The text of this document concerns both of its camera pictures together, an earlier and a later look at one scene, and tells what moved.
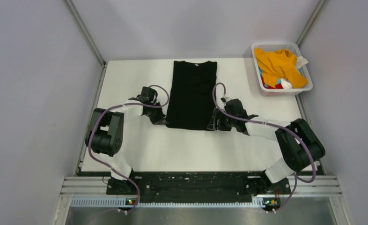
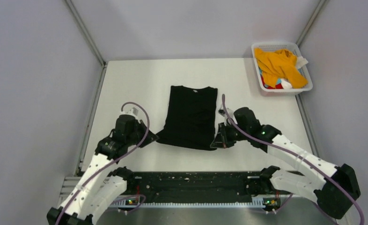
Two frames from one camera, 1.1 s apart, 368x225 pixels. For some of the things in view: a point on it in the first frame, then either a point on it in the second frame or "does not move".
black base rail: (197, 187) does not move
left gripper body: (153, 110) to (136, 136)
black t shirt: (190, 105) to (190, 118)
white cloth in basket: (301, 62) does not move
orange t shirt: (274, 63) does not move
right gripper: (214, 125) to (222, 139)
